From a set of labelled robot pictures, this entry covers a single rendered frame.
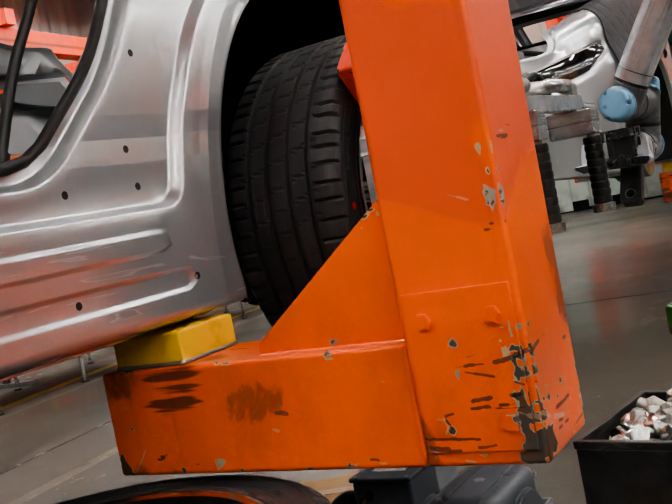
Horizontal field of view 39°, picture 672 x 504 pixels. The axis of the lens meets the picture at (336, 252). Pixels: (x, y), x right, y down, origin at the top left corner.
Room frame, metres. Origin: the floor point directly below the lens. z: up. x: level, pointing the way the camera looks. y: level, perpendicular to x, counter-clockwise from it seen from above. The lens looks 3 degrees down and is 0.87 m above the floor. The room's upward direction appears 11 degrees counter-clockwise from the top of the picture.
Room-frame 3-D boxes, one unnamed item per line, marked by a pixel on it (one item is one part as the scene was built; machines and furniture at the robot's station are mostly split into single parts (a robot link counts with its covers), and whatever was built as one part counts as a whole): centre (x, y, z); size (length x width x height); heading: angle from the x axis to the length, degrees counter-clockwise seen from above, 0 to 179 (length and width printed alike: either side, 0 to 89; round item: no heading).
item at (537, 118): (1.56, -0.33, 0.93); 0.09 x 0.05 x 0.05; 59
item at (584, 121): (1.86, -0.50, 0.93); 0.09 x 0.05 x 0.05; 59
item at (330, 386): (1.37, 0.12, 0.69); 0.52 x 0.17 x 0.35; 59
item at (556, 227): (1.55, -0.35, 0.83); 0.04 x 0.04 x 0.16
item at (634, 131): (2.03, -0.65, 0.86); 0.12 x 0.08 x 0.09; 149
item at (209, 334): (1.46, 0.27, 0.71); 0.14 x 0.14 x 0.05; 59
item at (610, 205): (1.84, -0.53, 0.83); 0.04 x 0.04 x 0.16
